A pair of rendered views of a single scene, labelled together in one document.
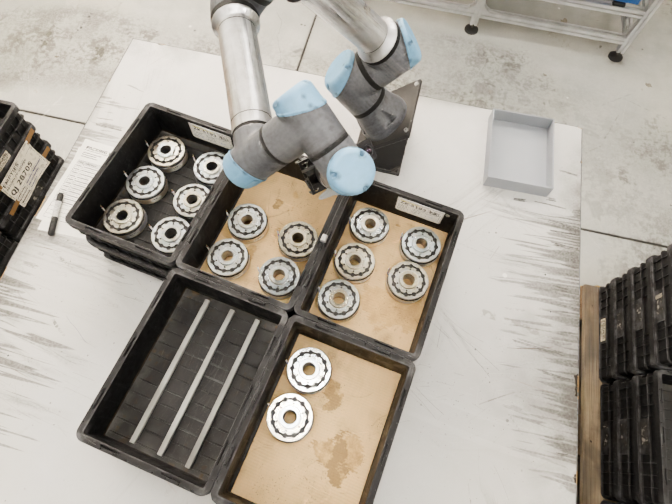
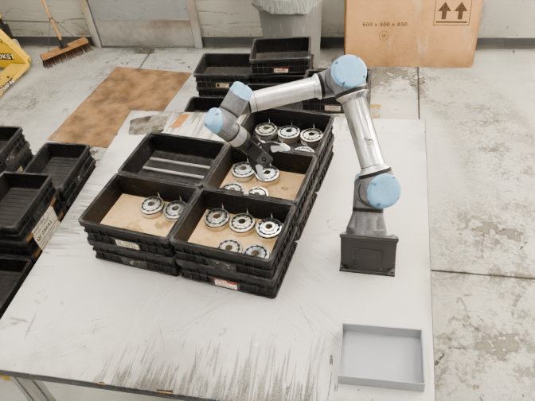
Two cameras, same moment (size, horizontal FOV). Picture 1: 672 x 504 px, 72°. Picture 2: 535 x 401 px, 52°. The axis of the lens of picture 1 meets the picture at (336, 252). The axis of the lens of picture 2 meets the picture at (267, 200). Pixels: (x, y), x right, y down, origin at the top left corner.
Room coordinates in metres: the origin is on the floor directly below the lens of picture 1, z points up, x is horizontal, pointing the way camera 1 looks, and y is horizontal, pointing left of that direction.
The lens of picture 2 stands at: (0.74, -1.52, 2.36)
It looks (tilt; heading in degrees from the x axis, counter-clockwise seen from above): 43 degrees down; 97
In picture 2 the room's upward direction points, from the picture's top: 7 degrees counter-clockwise
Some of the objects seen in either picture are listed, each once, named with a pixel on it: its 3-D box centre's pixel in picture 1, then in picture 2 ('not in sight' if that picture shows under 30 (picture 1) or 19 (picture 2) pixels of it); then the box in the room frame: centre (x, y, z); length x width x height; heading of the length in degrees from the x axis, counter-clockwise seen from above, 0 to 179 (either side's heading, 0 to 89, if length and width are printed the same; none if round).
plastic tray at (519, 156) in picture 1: (519, 151); (380, 356); (0.93, -0.56, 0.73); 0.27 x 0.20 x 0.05; 173
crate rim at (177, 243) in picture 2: (382, 261); (233, 223); (0.43, -0.11, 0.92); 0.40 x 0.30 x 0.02; 163
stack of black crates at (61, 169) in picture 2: not in sight; (62, 185); (-0.75, 0.84, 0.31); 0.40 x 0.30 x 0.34; 81
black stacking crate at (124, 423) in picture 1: (195, 376); (176, 168); (0.14, 0.29, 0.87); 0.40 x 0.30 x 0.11; 163
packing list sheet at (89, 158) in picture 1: (91, 188); not in sight; (0.69, 0.75, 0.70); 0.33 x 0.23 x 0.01; 171
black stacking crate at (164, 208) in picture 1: (166, 189); (283, 139); (0.61, 0.46, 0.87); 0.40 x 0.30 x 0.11; 163
